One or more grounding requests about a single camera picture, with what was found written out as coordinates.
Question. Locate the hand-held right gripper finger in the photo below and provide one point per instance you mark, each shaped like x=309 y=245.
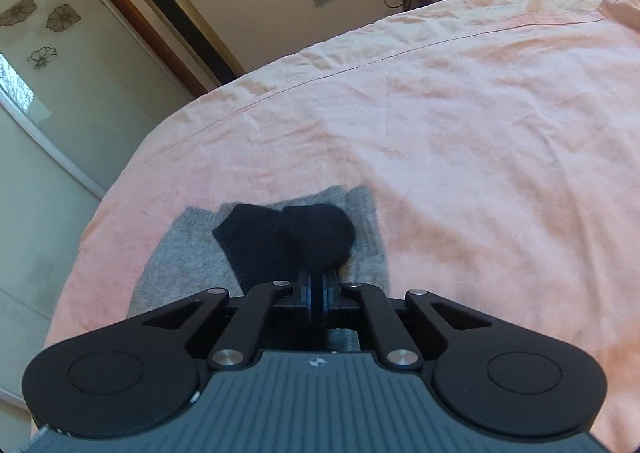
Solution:
x=323 y=305
x=311 y=305

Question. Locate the black fuzzy garment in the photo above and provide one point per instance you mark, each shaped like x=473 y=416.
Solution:
x=300 y=233

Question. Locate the grey knitted garment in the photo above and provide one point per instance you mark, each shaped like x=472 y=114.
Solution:
x=190 y=258

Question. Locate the pink bedsheet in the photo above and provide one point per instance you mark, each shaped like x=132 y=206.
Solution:
x=450 y=133

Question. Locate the brown wooden door frame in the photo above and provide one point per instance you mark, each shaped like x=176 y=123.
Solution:
x=127 y=8

